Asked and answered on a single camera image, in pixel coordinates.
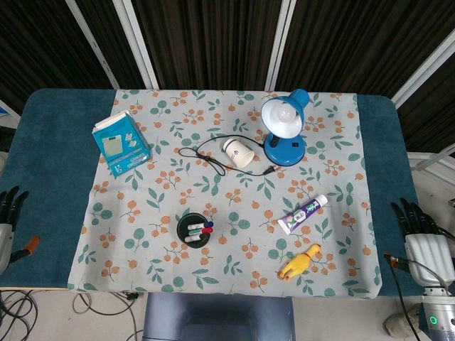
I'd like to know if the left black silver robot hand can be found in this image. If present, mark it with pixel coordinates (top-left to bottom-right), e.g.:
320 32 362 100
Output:
0 185 30 276

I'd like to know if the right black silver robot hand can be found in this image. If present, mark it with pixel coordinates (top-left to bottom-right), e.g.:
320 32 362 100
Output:
390 197 451 287

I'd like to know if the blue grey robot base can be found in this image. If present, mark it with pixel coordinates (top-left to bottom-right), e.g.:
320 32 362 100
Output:
141 293 296 341

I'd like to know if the black mesh pen holder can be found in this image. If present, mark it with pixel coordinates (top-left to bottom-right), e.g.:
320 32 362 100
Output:
176 212 213 249

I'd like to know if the orange tipped spring clamp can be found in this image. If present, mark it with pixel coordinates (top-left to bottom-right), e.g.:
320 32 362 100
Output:
9 234 41 264
383 251 410 272

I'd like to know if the teal table cover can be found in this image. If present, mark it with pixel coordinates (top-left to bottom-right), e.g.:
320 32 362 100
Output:
0 88 422 296

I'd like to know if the grey crumpled rag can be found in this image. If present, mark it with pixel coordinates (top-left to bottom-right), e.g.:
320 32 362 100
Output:
382 308 421 337

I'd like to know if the purple white toothpaste tube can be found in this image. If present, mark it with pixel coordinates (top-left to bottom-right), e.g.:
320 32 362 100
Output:
277 194 329 236

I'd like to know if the yellow rubber chicken toy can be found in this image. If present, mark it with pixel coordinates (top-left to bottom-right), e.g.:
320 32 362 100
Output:
277 244 321 281

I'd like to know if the blue desk lamp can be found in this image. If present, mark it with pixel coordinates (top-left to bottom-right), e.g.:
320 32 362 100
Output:
260 88 309 166

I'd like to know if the floral patterned tablecloth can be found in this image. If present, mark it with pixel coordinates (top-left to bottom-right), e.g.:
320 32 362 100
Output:
67 88 383 298

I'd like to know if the white paper cup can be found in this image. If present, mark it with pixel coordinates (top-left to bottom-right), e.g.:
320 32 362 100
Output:
223 138 255 169

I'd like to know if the black thin cable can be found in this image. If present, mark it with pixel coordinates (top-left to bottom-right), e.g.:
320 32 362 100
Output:
385 255 421 341

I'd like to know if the black cable bundle on floor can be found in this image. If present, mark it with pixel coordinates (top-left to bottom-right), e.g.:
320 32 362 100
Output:
0 289 38 341

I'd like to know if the white partition frame post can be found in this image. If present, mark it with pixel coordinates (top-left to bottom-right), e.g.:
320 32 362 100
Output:
264 0 296 92
65 0 121 90
112 0 160 90
392 42 455 108

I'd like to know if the black lamp power cable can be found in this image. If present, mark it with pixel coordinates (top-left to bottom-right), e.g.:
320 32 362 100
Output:
178 134 277 177

